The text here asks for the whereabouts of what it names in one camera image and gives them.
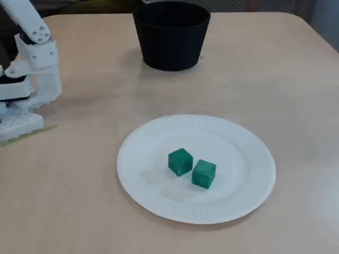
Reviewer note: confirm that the green block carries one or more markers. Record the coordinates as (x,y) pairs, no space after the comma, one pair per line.
(203,175)
(180,162)

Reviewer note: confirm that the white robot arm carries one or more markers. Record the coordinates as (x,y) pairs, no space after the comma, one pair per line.
(39,58)

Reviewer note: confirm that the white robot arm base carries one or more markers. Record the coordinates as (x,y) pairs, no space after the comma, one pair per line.
(21,125)

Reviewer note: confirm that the black pot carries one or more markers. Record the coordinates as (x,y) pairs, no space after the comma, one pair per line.
(172,42)

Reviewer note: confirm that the white paper plate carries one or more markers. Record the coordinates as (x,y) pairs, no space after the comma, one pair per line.
(227,201)

